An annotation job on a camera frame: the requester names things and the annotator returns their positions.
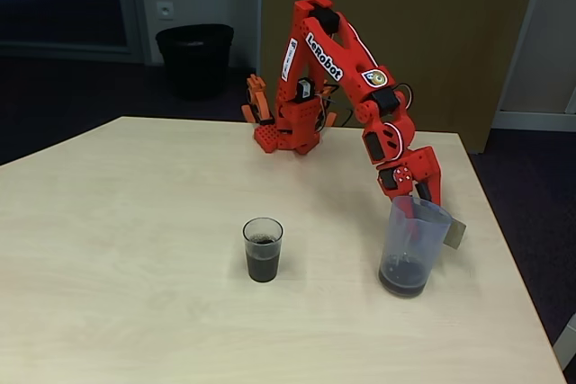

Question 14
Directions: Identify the translucent pitcher with cardboard handle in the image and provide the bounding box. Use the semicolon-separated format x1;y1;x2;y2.
377;194;468;299

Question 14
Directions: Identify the clear plastic cup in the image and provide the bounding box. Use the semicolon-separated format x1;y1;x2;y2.
242;217;284;285

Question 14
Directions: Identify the brown cork pin board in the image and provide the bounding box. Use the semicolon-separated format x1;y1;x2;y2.
260;0;544;154

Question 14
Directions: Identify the light grey furniture edge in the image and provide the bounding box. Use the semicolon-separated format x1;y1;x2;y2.
552;311;576;374

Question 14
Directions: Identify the black waste bin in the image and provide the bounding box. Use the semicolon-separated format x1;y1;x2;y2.
155;23;235;102

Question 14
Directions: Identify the grey framed glass door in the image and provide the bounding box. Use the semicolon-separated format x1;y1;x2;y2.
0;0;152;66

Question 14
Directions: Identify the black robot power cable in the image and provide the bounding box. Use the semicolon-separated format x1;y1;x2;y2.
331;98;357;128

